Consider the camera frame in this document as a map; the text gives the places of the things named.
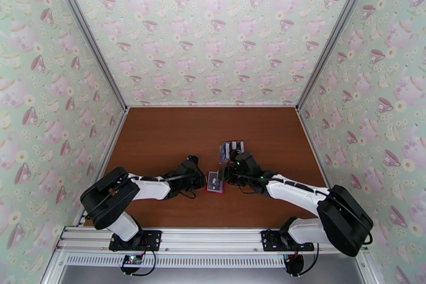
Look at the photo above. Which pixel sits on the clear acrylic card stand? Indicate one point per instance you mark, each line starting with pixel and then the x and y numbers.
pixel 223 161

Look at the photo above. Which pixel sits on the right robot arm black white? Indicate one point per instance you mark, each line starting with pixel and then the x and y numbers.
pixel 293 191

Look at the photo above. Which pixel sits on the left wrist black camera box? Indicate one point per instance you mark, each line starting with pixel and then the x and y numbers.
pixel 191 162

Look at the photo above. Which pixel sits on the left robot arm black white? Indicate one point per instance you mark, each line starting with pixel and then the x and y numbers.
pixel 149 188

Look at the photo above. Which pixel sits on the black controller board mount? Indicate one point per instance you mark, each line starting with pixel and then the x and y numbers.
pixel 132 259
pixel 294 264

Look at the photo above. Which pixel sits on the aluminium frame post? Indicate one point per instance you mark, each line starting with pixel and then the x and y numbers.
pixel 87 31
pixel 336 31

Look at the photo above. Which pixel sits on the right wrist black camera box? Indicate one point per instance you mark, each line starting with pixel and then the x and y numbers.
pixel 245 161

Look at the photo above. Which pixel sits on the wide aluminium mounting rail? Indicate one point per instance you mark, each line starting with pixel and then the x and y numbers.
pixel 213 238

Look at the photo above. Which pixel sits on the aluminium table side rail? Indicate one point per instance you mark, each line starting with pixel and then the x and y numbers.
pixel 311 140
pixel 113 140

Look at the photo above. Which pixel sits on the plain black plastic card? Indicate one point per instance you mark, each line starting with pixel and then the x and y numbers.
pixel 240 146

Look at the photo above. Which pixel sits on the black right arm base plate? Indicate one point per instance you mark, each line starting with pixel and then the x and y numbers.
pixel 271 239

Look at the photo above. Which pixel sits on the black membership card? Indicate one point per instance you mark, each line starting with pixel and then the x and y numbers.
pixel 214 179

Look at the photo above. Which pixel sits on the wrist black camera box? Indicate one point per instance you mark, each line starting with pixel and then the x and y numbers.
pixel 191 162
pixel 245 161

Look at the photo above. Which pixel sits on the red card holder wallet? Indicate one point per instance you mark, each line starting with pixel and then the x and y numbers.
pixel 216 189

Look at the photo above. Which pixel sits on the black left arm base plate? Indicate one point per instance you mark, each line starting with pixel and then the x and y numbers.
pixel 151 238

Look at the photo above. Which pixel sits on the short aluminium table rail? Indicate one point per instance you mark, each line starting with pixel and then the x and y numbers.
pixel 213 106

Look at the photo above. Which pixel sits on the blue plastic card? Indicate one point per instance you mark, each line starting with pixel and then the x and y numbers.
pixel 225 152

